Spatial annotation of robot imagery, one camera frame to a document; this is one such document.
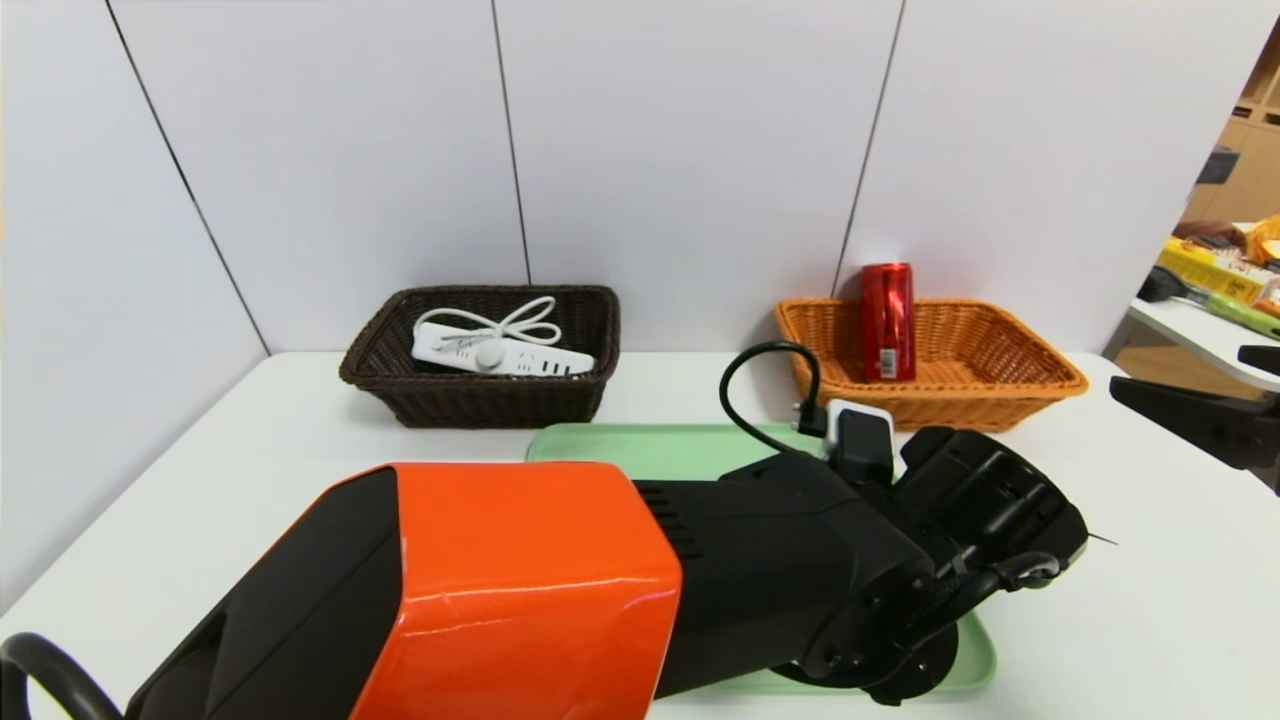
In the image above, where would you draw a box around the white power strip cord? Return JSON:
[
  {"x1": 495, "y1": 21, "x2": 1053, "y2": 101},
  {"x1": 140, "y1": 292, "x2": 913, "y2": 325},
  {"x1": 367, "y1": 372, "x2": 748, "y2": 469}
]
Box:
[{"x1": 432, "y1": 296, "x2": 563, "y2": 373}]

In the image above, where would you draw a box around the red drink can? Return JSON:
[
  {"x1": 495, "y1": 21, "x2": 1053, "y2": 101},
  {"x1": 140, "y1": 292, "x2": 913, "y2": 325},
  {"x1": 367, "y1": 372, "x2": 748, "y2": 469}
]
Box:
[{"x1": 862, "y1": 262, "x2": 917, "y2": 382}]

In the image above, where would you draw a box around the dark brown wicker basket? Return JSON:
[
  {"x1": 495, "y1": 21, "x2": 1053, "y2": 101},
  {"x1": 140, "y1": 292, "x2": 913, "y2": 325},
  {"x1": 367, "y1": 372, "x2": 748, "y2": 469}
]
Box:
[{"x1": 338, "y1": 284, "x2": 622, "y2": 429}]

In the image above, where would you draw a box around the orange wicker basket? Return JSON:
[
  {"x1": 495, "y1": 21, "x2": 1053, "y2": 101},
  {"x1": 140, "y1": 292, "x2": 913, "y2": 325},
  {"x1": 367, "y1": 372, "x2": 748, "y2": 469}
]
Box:
[{"x1": 777, "y1": 297, "x2": 1091, "y2": 434}]

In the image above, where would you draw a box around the light green plastic tray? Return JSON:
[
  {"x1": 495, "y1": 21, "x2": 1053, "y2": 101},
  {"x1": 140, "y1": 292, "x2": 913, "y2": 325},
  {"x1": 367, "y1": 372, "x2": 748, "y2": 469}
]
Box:
[{"x1": 527, "y1": 422, "x2": 999, "y2": 696}]

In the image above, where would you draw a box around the white side table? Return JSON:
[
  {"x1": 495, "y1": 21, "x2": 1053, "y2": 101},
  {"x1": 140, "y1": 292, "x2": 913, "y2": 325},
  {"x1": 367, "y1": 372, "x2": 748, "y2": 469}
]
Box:
[{"x1": 1105, "y1": 295, "x2": 1280, "y2": 386}]

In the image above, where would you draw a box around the yellow cardboard box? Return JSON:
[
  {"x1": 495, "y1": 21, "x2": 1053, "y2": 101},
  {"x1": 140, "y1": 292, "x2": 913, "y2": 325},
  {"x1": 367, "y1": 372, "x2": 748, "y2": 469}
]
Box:
[{"x1": 1160, "y1": 238, "x2": 1276, "y2": 306}]

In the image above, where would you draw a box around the dark brown background item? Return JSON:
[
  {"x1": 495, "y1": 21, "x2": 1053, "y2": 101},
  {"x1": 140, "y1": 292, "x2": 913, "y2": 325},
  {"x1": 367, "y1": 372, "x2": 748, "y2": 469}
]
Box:
[{"x1": 1175, "y1": 220, "x2": 1249, "y2": 251}]

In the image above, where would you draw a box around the orange snack bag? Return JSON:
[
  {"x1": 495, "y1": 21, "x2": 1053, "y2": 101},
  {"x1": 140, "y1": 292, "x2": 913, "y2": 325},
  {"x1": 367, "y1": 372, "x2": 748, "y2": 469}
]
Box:
[{"x1": 1245, "y1": 215, "x2": 1280, "y2": 269}]

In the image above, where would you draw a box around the wooden cabinet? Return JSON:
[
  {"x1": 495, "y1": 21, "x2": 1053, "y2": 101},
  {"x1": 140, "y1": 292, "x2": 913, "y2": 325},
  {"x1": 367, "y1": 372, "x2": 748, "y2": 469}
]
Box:
[{"x1": 1185, "y1": 30, "x2": 1280, "y2": 226}]

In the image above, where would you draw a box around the black camera usb cable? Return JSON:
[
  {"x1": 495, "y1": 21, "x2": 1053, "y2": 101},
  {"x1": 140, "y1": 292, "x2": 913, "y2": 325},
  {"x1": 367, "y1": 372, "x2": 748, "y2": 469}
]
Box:
[{"x1": 720, "y1": 341, "x2": 831, "y2": 456}]

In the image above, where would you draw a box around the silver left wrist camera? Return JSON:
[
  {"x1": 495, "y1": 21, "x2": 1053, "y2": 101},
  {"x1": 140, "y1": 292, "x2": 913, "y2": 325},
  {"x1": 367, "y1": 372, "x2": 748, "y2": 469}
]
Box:
[{"x1": 825, "y1": 399, "x2": 896, "y2": 486}]

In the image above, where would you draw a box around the green handled black brush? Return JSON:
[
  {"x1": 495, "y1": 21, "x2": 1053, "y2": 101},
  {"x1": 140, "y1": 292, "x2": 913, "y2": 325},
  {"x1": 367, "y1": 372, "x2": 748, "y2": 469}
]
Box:
[{"x1": 1138, "y1": 267, "x2": 1280, "y2": 343}]

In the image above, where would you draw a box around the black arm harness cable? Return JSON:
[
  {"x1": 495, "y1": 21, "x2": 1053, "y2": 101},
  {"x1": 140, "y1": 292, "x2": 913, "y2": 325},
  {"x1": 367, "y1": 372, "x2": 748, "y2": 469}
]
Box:
[{"x1": 0, "y1": 632, "x2": 123, "y2": 720}]

